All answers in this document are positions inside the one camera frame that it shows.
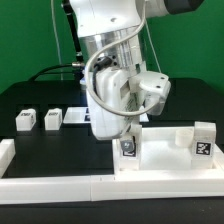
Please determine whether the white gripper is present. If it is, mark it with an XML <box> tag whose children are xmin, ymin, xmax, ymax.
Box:
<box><xmin>87</xmin><ymin>68</ymin><xmax>139</xmax><ymax>152</ymax></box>

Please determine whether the white square tabletop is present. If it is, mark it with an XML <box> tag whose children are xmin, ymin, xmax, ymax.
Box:
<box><xmin>112</xmin><ymin>125</ymin><xmax>224</xmax><ymax>175</ymax></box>

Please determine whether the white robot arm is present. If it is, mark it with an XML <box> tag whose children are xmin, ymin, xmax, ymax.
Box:
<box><xmin>69</xmin><ymin>0</ymin><xmax>204</xmax><ymax>154</ymax></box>

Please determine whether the white U-shaped obstacle fence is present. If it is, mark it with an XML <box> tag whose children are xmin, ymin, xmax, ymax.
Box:
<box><xmin>0</xmin><ymin>140</ymin><xmax>224</xmax><ymax>205</ymax></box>

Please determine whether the white AprilTag base plate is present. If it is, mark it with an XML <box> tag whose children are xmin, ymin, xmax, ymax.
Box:
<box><xmin>62</xmin><ymin>106</ymin><xmax>150</xmax><ymax>125</ymax></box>

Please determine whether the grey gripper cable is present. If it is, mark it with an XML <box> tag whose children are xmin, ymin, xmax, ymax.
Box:
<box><xmin>83</xmin><ymin>0</ymin><xmax>164</xmax><ymax>118</ymax></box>

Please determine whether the black cable at base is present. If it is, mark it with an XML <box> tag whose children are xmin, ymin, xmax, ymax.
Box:
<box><xmin>27</xmin><ymin>61</ymin><xmax>86</xmax><ymax>83</ymax></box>

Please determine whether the grey hanging cable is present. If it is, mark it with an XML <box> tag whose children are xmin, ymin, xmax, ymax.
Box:
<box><xmin>50</xmin><ymin>0</ymin><xmax>64</xmax><ymax>81</ymax></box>

